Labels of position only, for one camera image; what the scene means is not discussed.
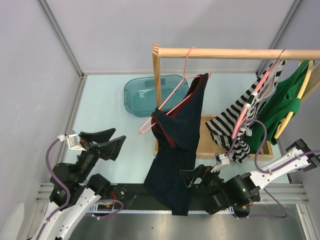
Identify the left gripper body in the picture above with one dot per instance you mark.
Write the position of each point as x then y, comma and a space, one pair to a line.
86, 161

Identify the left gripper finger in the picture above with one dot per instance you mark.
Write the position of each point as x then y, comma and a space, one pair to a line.
101, 137
110, 150

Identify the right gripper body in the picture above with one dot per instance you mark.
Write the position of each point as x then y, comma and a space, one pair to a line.
211, 181

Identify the navy tank top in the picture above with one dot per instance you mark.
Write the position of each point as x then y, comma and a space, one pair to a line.
177, 134

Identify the striped black white top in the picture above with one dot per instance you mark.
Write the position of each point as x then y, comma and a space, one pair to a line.
228, 129

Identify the yellow hanger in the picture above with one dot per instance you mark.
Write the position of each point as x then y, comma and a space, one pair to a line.
297, 100

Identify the green tank top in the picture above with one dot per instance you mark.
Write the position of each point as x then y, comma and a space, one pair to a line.
282, 102

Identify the thick pink hanger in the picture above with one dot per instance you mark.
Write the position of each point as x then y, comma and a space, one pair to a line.
253, 95

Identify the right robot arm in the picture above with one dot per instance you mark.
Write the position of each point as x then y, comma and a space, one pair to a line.
243, 190

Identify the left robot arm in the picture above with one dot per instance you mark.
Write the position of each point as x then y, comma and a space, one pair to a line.
75, 190

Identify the wooden clothes rack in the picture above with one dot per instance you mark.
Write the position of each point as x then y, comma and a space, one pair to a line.
307, 87

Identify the teal plastic basin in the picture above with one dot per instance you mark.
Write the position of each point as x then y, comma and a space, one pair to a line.
139, 94

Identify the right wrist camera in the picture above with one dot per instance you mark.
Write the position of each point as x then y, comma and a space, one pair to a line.
222, 161

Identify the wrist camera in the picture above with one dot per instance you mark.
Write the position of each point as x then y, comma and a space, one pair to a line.
71, 140
222, 161

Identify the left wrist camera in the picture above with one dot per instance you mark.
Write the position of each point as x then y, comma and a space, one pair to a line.
71, 140

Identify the white cable duct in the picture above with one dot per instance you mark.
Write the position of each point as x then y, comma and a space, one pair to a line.
94, 210

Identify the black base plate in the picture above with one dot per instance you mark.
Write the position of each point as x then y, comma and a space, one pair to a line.
136, 197

